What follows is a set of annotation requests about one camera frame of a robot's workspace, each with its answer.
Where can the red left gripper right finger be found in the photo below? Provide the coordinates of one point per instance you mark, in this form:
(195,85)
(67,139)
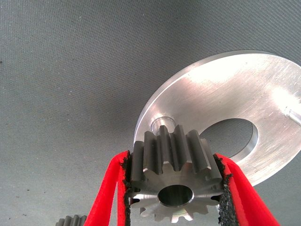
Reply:
(258,212)

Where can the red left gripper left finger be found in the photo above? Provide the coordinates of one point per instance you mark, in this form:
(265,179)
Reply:
(103,200)

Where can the small steel planetary gear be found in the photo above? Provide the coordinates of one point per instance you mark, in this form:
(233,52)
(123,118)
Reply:
(176,174)
(73,221)

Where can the round metal carrier plate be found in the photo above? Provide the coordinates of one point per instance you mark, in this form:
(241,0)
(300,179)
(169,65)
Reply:
(211,94)

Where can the dark grey table cloth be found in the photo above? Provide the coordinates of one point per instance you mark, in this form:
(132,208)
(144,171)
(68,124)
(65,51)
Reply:
(70,70)

